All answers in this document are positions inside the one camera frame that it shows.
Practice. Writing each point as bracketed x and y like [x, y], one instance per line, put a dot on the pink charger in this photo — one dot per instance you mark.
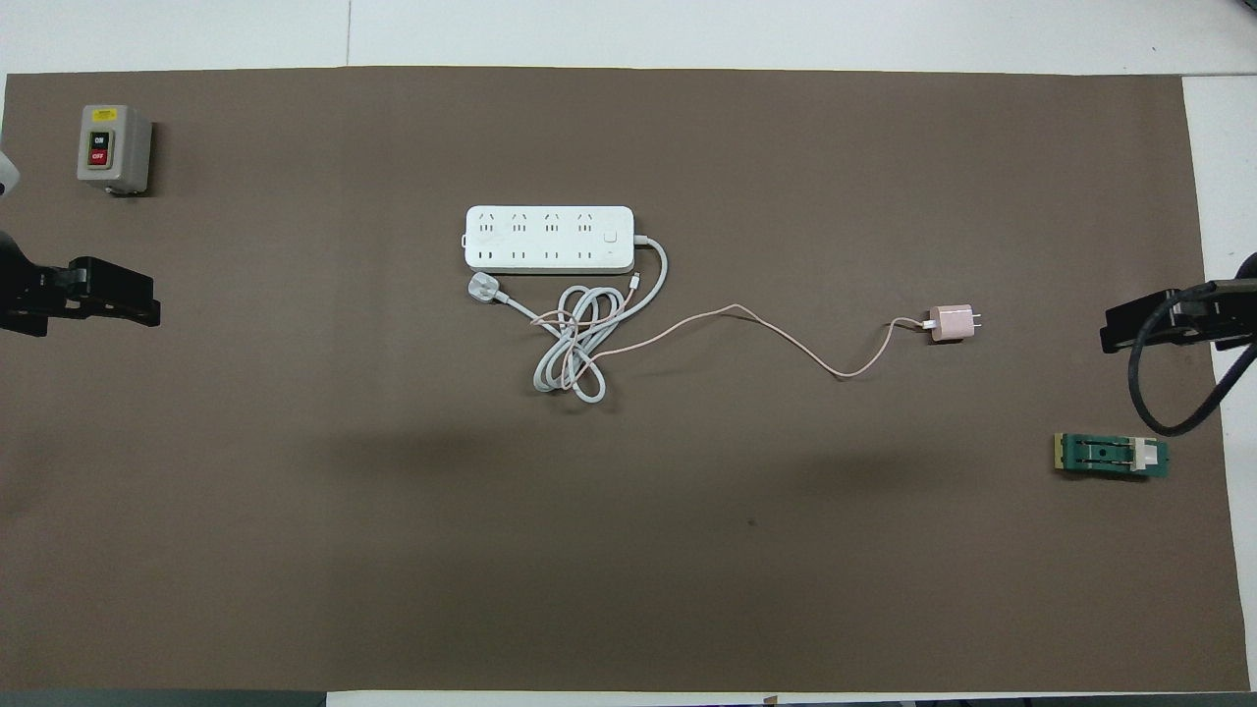
[951, 323]

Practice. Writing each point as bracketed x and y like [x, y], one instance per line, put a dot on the grey on-off switch box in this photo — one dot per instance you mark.
[110, 147]

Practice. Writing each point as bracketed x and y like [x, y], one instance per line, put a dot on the brown table mat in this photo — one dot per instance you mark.
[628, 540]

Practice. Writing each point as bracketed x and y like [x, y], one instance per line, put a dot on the white power strip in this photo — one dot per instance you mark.
[550, 239]

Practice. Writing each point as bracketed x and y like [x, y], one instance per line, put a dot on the green knife switch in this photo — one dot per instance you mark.
[1110, 455]

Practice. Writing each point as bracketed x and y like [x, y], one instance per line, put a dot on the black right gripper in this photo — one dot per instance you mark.
[1223, 319]

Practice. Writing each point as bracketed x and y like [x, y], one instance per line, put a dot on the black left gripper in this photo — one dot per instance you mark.
[88, 285]

